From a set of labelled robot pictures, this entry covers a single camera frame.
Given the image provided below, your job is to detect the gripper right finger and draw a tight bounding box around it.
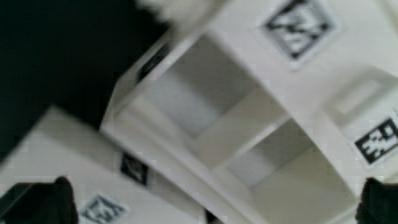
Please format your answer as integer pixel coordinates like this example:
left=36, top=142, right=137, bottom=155
left=355, top=178, right=398, bottom=224

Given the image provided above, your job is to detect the white cabinet top block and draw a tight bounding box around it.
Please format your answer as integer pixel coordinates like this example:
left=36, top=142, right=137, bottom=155
left=0, top=109, right=206, bottom=224

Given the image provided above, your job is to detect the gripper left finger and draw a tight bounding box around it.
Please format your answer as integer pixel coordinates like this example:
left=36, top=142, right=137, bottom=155
left=0, top=176, right=78, bottom=224

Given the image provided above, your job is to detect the white cabinet body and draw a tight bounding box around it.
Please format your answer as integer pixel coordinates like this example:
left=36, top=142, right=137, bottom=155
left=101, top=0, right=398, bottom=224

